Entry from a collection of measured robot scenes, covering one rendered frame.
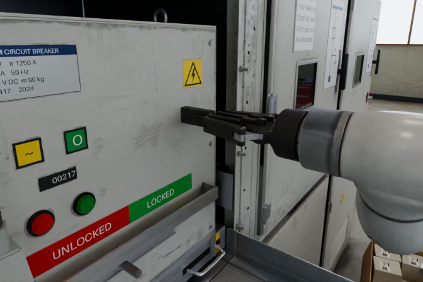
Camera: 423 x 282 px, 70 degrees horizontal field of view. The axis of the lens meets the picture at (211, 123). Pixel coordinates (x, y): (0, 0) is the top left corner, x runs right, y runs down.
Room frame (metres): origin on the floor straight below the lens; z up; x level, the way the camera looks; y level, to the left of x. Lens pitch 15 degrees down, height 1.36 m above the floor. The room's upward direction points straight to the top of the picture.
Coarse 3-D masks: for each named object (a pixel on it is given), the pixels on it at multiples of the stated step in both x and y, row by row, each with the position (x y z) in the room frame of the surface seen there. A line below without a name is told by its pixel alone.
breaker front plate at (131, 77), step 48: (96, 48) 0.43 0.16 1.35; (144, 48) 0.49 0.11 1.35; (192, 48) 0.59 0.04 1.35; (48, 96) 0.37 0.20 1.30; (96, 96) 0.42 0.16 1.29; (144, 96) 0.49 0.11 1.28; (192, 96) 0.58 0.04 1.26; (0, 144) 0.32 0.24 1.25; (48, 144) 0.36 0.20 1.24; (96, 144) 0.41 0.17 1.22; (144, 144) 0.48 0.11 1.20; (192, 144) 0.58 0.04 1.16; (0, 192) 0.31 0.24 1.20; (48, 192) 0.36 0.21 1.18; (96, 192) 0.41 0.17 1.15; (144, 192) 0.48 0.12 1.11; (192, 192) 0.58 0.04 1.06; (48, 240) 0.35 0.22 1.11; (192, 240) 0.58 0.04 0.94
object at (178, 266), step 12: (216, 228) 0.64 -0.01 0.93; (204, 240) 0.60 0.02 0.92; (192, 252) 0.56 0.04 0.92; (204, 252) 0.59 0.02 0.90; (180, 264) 0.53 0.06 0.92; (192, 264) 0.56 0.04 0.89; (204, 264) 0.59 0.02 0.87; (156, 276) 0.49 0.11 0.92; (168, 276) 0.50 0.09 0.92; (180, 276) 0.53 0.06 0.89
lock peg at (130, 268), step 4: (120, 264) 0.41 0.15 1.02; (124, 264) 0.41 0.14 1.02; (128, 264) 0.41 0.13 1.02; (132, 264) 0.41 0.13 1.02; (124, 268) 0.40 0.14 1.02; (128, 268) 0.40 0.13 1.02; (132, 268) 0.40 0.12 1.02; (136, 268) 0.40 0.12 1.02; (128, 272) 0.40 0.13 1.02; (132, 272) 0.39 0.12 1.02; (136, 272) 0.39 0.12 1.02; (140, 272) 0.40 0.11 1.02; (136, 276) 0.39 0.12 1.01
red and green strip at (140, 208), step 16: (160, 192) 0.51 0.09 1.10; (176, 192) 0.54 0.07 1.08; (128, 208) 0.45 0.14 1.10; (144, 208) 0.48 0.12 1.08; (96, 224) 0.40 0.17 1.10; (112, 224) 0.42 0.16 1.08; (64, 240) 0.36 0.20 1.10; (80, 240) 0.38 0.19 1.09; (96, 240) 0.40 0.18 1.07; (32, 256) 0.33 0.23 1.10; (48, 256) 0.35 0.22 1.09; (64, 256) 0.36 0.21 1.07; (32, 272) 0.33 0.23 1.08
